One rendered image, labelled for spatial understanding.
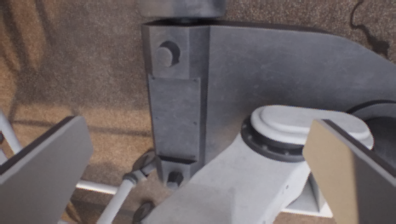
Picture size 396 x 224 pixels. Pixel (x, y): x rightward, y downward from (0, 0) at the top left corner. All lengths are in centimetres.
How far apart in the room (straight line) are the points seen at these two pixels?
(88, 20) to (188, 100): 45
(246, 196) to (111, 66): 63
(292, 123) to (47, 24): 83
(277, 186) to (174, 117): 30
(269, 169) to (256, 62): 23
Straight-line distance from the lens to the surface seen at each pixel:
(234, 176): 31
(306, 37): 47
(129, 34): 71
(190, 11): 43
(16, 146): 98
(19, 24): 101
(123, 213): 135
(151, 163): 79
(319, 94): 51
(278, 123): 36
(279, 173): 33
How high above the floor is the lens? 61
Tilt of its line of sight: 59 degrees down
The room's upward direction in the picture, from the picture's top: 157 degrees counter-clockwise
